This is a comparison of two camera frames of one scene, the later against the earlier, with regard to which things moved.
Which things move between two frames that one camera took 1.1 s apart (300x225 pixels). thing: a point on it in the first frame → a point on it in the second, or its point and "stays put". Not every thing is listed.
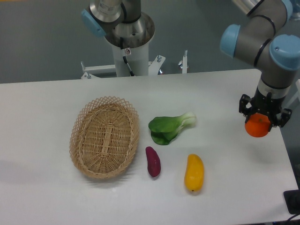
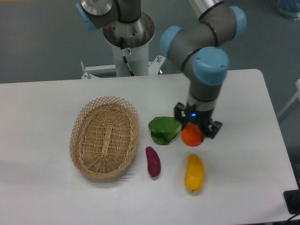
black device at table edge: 292,199 stays put
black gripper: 262,104 → 191,114
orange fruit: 257,125 → 191,134
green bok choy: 164,129 stays put
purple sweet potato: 153,161 stays put
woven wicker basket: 104,136 stays put
